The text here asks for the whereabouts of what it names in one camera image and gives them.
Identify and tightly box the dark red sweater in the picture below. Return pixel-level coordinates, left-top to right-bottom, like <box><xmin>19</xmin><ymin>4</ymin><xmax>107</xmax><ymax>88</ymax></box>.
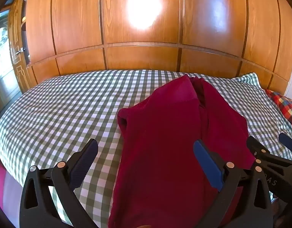
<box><xmin>108</xmin><ymin>74</ymin><xmax>256</xmax><ymax>228</ymax></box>

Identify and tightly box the green white checkered bedsheet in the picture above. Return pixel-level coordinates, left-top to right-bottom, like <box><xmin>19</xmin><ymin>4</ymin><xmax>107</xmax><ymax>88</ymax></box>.
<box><xmin>0</xmin><ymin>69</ymin><xmax>292</xmax><ymax>228</ymax></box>

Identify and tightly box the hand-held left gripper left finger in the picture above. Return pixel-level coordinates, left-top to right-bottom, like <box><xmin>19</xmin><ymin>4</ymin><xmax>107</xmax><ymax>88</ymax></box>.
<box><xmin>19</xmin><ymin>138</ymin><xmax>99</xmax><ymax>228</ymax></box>

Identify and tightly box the pink bed cover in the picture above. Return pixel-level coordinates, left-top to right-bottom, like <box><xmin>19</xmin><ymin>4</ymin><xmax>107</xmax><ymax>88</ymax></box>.
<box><xmin>0</xmin><ymin>158</ymin><xmax>21</xmax><ymax>221</ymax></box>

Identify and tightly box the carved wooden door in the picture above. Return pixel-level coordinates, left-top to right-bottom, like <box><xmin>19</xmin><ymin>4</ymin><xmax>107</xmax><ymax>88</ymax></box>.
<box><xmin>7</xmin><ymin>0</ymin><xmax>38</xmax><ymax>95</ymax></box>

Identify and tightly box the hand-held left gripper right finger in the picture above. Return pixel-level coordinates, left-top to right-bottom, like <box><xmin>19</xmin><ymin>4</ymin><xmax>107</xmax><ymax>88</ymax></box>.
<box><xmin>194</xmin><ymin>140</ymin><xmax>273</xmax><ymax>228</ymax></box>

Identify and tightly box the wooden panelled wardrobe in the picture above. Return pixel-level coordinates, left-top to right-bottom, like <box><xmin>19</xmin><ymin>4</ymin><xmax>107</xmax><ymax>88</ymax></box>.
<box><xmin>25</xmin><ymin>0</ymin><xmax>292</xmax><ymax>96</ymax></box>

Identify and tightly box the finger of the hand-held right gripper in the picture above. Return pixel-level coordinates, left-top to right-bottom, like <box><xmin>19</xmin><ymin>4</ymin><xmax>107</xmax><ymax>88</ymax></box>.
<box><xmin>246</xmin><ymin>136</ymin><xmax>292</xmax><ymax>169</ymax></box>
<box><xmin>279</xmin><ymin>132</ymin><xmax>292</xmax><ymax>153</ymax></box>

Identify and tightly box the multicolour plaid pillow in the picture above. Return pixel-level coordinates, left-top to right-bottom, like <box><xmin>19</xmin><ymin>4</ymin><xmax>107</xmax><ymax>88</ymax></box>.
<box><xmin>265</xmin><ymin>89</ymin><xmax>292</xmax><ymax>131</ymax></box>

